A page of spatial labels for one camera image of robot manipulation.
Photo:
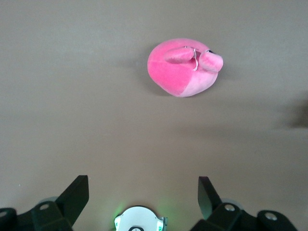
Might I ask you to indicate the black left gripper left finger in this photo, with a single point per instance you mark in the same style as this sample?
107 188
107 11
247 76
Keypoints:
72 202

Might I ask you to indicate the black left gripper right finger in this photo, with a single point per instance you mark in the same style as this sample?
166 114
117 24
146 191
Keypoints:
209 202

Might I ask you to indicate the pink round plush toy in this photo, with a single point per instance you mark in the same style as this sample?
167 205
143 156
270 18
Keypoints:
168 74

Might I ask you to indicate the brown table cover mat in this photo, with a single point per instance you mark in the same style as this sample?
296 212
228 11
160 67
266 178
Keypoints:
72 96

